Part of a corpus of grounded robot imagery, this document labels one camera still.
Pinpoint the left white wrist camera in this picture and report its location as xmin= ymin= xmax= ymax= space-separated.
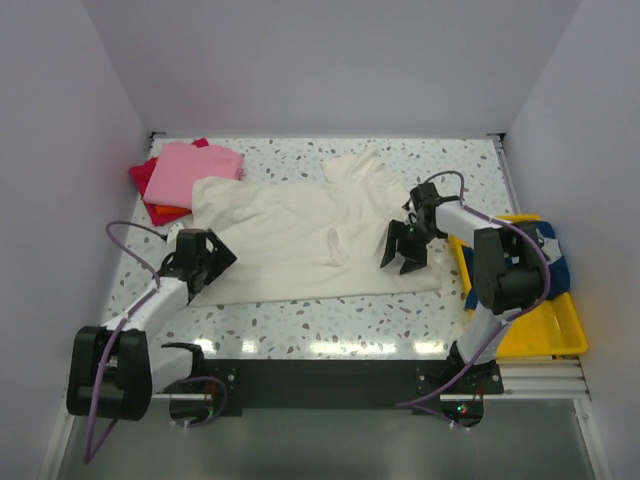
xmin=166 ymin=222 xmax=184 ymax=243

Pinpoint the cream t shirt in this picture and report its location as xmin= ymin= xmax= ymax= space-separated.
xmin=192 ymin=147 xmax=441 ymax=306

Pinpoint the red folded t shirt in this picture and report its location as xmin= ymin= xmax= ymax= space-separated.
xmin=129 ymin=138 xmax=210 ymax=198

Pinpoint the aluminium frame rail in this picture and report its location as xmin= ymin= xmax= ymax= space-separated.
xmin=499 ymin=134 xmax=611 ymax=480

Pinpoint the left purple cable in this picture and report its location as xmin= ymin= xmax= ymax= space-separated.
xmin=82 ymin=220 xmax=231 ymax=464

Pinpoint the pink folded t shirt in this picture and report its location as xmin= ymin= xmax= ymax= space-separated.
xmin=143 ymin=142 xmax=244 ymax=209

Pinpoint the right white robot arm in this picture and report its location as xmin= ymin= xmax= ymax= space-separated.
xmin=381 ymin=182 xmax=551 ymax=393

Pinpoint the yellow plastic tray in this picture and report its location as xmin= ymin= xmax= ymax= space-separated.
xmin=449 ymin=213 xmax=590 ymax=359

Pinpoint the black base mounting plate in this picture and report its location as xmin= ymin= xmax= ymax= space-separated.
xmin=161 ymin=359 xmax=504 ymax=419

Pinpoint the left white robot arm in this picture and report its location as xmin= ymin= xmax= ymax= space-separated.
xmin=66 ymin=229 xmax=237 ymax=421

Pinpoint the purple cable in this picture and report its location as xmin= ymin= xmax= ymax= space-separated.
xmin=396 ymin=170 xmax=554 ymax=419
xmin=82 ymin=220 xmax=231 ymax=464

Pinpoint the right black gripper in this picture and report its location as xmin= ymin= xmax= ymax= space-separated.
xmin=382 ymin=220 xmax=443 ymax=275

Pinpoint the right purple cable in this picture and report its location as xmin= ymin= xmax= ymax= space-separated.
xmin=396 ymin=170 xmax=554 ymax=419

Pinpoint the navy blue t shirt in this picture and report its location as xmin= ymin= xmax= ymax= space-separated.
xmin=461 ymin=220 xmax=571 ymax=311

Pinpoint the orange folded t shirt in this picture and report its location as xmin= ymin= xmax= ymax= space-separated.
xmin=144 ymin=202 xmax=191 ymax=226

